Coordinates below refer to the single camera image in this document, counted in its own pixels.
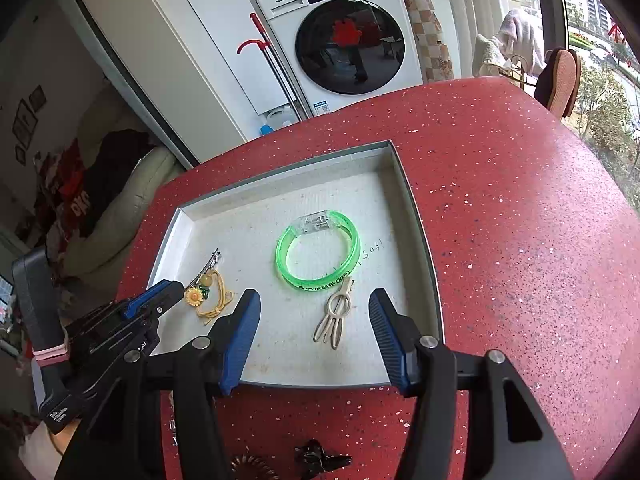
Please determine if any white detergent bottle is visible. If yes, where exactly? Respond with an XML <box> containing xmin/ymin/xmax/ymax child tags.
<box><xmin>259</xmin><ymin>107</ymin><xmax>301</xmax><ymax>136</ymax></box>

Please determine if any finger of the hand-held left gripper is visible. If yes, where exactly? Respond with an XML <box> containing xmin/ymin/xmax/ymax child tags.
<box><xmin>117</xmin><ymin>280</ymin><xmax>184</xmax><ymax>321</ymax></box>
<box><xmin>75</xmin><ymin>307</ymin><xmax>161</xmax><ymax>366</ymax></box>

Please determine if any orange chair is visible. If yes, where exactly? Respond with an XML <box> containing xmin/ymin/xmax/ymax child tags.
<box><xmin>534</xmin><ymin>47</ymin><xmax>583</xmax><ymax>120</ymax></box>

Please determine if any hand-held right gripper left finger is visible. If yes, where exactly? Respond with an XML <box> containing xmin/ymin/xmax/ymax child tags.
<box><xmin>55</xmin><ymin>287</ymin><xmax>263</xmax><ymax>480</ymax></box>

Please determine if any brown spiral hair tie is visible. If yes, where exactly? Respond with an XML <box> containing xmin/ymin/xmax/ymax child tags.
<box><xmin>231</xmin><ymin>454</ymin><xmax>278</xmax><ymax>480</ymax></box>

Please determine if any beige cushion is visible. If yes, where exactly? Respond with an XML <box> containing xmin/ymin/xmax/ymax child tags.
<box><xmin>472</xmin><ymin>34</ymin><xmax>506</xmax><ymax>78</ymax></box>

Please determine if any white washing machine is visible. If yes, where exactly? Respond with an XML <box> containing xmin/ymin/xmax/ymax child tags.
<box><xmin>248</xmin><ymin>0</ymin><xmax>426</xmax><ymax>122</ymax></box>

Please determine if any beige sofa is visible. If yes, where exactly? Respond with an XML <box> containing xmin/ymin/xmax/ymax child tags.
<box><xmin>65</xmin><ymin>85</ymin><xmax>181</xmax><ymax>276</ymax></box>

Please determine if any black claw hair clip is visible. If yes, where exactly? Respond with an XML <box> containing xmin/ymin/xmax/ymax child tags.
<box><xmin>295</xmin><ymin>439</ymin><xmax>352</xmax><ymax>476</ymax></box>

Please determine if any red-handled mop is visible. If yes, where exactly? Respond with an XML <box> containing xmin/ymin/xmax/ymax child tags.
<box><xmin>236</xmin><ymin>12</ymin><xmax>306</xmax><ymax>121</ymax></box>

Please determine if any white tall cabinet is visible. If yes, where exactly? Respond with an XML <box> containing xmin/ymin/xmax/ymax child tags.
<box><xmin>65</xmin><ymin>0</ymin><xmax>266</xmax><ymax>168</ymax></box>

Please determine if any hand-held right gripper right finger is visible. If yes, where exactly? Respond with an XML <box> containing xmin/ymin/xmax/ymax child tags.
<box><xmin>368</xmin><ymin>287</ymin><xmax>576</xmax><ymax>480</ymax></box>

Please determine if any pink elastic band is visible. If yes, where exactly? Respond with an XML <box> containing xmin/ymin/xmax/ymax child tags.
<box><xmin>32</xmin><ymin>342</ymin><xmax>71</xmax><ymax>366</ymax></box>

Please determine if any white curtain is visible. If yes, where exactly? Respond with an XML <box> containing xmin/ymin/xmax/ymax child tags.
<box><xmin>445</xmin><ymin>0</ymin><xmax>507</xmax><ymax>77</ymax></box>

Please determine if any green translucent bangle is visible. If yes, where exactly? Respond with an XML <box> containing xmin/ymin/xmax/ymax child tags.
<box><xmin>275</xmin><ymin>211</ymin><xmax>361</xmax><ymax>293</ymax></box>

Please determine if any large dark picture frame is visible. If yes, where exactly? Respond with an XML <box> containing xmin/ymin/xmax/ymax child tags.
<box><xmin>12</xmin><ymin>100</ymin><xmax>39</xmax><ymax>148</ymax></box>

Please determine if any pink towel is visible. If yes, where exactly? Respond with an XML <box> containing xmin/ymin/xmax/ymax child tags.
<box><xmin>500</xmin><ymin>8</ymin><xmax>547</xmax><ymax>78</ymax></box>

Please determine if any dark window frame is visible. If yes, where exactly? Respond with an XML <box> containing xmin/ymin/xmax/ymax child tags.
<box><xmin>530</xmin><ymin>0</ymin><xmax>571</xmax><ymax>51</ymax></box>

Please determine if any checked patterned cloth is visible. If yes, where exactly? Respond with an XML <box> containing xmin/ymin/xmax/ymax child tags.
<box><xmin>397</xmin><ymin>0</ymin><xmax>456</xmax><ymax>83</ymax></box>

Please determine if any black clothing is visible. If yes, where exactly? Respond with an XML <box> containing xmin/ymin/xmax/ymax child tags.
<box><xmin>80</xmin><ymin>130</ymin><xmax>156</xmax><ymax>236</ymax></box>

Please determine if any red clothing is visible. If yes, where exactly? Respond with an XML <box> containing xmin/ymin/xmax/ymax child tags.
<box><xmin>35</xmin><ymin>140</ymin><xmax>96</xmax><ymax>241</ymax></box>

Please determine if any yellow sunflower hair tie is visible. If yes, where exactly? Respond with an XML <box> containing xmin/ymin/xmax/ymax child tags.
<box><xmin>184</xmin><ymin>269</ymin><xmax>236</xmax><ymax>326</ymax></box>

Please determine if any beige hair clip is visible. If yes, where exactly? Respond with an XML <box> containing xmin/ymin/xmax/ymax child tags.
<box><xmin>313</xmin><ymin>277</ymin><xmax>357</xmax><ymax>350</ymax></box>

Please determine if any grey shallow tray box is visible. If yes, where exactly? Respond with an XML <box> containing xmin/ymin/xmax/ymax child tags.
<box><xmin>145</xmin><ymin>141</ymin><xmax>445</xmax><ymax>390</ymax></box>

